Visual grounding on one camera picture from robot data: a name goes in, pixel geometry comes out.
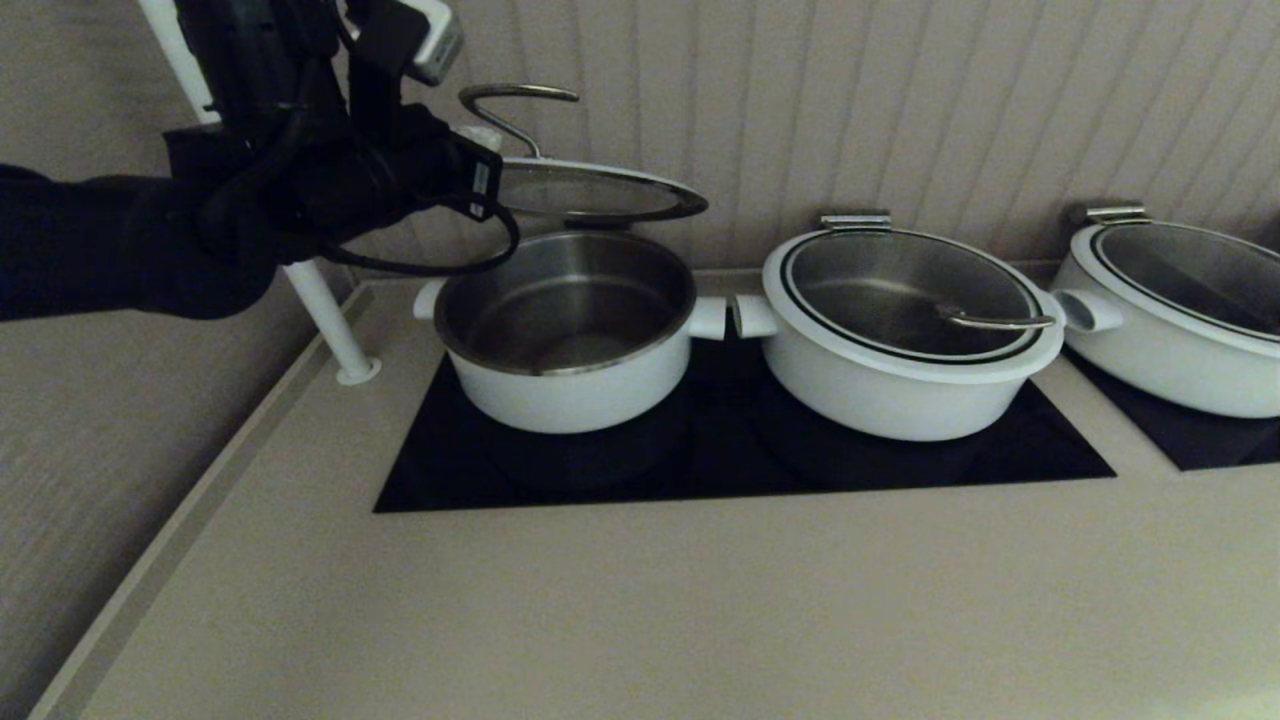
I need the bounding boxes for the glass lid white rim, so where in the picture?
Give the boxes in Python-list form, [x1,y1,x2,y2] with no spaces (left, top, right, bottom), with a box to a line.
[458,84,710,225]
[1070,222,1280,359]

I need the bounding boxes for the white round pot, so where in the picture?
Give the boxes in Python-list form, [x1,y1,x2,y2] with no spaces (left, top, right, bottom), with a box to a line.
[1050,225,1280,419]
[415,230,728,435]
[733,290,1061,443]

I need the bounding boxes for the middle white pot with lid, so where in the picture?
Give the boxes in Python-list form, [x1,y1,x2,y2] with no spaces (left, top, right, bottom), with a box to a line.
[763,230,1067,385]

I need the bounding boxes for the white metal pole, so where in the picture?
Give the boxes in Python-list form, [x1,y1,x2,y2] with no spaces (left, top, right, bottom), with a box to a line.
[138,0,383,387]

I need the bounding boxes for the large black glass cooktop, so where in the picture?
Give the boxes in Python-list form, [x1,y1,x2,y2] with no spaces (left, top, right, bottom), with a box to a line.
[372,345,1118,514]

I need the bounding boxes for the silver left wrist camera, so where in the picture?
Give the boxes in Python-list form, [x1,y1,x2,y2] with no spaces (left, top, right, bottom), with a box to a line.
[400,0,466,86]

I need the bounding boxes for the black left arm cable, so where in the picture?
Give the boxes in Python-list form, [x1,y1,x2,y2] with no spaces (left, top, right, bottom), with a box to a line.
[320,195,521,277]

